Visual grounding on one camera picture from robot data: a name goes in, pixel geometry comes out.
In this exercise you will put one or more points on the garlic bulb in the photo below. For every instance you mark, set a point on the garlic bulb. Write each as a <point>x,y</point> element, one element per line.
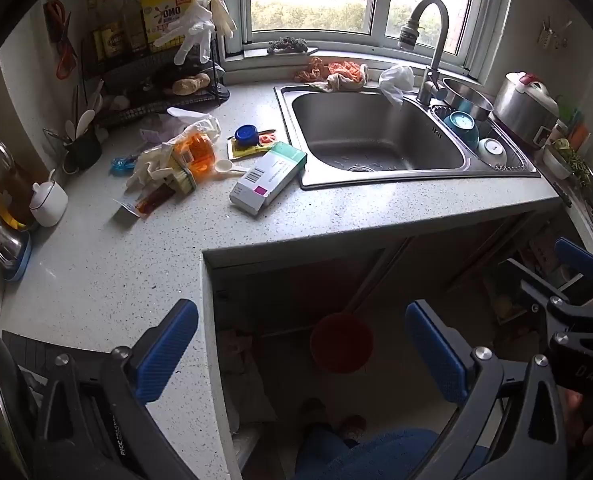
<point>120,102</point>

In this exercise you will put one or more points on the yellow label sauce bottle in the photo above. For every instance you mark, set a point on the yellow label sauce bottle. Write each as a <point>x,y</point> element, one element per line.
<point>110,35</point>

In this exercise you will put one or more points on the white plastic spoon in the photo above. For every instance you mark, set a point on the white plastic spoon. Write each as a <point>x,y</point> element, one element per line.
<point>224,165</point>

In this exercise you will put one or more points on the dried herb bunch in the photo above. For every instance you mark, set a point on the dried herb bunch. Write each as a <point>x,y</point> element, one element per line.
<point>289,45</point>

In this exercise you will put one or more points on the white bowl with greens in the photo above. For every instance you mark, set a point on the white bowl with greens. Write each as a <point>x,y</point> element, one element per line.
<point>556,162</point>

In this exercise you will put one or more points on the orange plastic bag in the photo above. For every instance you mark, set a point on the orange plastic bag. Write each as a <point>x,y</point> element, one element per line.
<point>199,155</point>

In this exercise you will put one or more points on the bread loaf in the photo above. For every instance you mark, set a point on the bread loaf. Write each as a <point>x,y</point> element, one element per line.
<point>191,84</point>

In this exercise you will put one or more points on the person's right hand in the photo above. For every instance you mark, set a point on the person's right hand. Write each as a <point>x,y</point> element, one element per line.
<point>573,405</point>

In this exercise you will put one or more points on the beige dish cloth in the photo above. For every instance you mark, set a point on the beige dish cloth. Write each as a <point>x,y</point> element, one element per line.
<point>339,82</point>

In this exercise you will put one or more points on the teal bowl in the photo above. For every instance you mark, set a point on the teal bowl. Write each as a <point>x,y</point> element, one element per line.
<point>461,122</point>

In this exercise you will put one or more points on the white window frame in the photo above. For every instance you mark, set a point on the white window frame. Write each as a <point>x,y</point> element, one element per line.
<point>376,0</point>

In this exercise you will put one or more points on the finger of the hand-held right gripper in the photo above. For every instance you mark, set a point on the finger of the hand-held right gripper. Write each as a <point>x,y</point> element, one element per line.
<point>546,300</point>
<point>576,257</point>

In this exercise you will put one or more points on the yellow detergent bottle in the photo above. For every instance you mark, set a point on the yellow detergent bottle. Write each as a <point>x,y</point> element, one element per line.
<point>159,15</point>

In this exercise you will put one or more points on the orange knitted cloth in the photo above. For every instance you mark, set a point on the orange knitted cloth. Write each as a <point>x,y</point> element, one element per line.
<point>344,68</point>

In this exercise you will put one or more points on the blue round lid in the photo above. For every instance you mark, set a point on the blue round lid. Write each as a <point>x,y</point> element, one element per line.
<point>246,134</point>

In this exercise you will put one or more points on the glass oil jar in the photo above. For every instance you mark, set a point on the glass oil jar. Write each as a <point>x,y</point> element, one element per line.
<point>11,190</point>

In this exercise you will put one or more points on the white green medicine box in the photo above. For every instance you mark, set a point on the white green medicine box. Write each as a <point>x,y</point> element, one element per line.
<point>266,180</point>

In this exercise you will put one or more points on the white rice paddle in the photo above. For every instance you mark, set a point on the white rice paddle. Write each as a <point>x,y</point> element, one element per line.
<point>84,120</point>

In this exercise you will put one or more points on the steel basin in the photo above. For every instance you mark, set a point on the steel basin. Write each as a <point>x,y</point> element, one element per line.
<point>469,92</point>

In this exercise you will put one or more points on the black utensil holder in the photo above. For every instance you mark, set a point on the black utensil holder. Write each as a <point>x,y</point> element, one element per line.
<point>84,152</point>

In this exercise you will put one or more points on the steel rice cooker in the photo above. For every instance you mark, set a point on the steel rice cooker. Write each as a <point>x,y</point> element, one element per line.
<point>518,110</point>

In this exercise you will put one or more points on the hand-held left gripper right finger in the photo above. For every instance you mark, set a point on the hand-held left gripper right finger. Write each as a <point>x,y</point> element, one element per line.
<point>436,355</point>

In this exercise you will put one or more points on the person's blue jeans leg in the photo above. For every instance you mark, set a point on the person's blue jeans leg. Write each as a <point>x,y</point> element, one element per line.
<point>376,455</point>

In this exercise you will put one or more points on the dark sauce bottle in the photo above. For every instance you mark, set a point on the dark sauce bottle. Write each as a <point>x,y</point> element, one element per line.
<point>134,25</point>

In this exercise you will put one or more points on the yellow yeast packet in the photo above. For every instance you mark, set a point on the yellow yeast packet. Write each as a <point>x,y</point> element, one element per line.
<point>241,152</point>

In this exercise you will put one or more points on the white plastic bag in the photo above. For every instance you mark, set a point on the white plastic bag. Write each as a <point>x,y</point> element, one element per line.
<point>396,82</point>

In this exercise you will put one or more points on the white rubber glove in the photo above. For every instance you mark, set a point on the white rubber glove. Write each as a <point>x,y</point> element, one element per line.
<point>196,25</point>
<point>224,15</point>

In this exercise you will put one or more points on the stainless steel sink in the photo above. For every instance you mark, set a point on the stainless steel sink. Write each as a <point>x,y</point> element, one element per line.
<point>376,125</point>

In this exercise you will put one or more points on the steel kettle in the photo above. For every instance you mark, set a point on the steel kettle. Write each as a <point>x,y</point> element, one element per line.
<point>6,250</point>

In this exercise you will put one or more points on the red plastic bucket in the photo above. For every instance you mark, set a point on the red plastic bucket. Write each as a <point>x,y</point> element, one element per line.
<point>341,345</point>

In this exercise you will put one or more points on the steel kitchen faucet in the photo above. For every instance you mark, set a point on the steel kitchen faucet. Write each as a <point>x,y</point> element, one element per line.
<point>439,45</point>

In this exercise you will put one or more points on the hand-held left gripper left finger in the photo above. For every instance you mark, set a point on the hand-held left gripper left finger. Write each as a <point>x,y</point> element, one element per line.
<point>169,350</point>

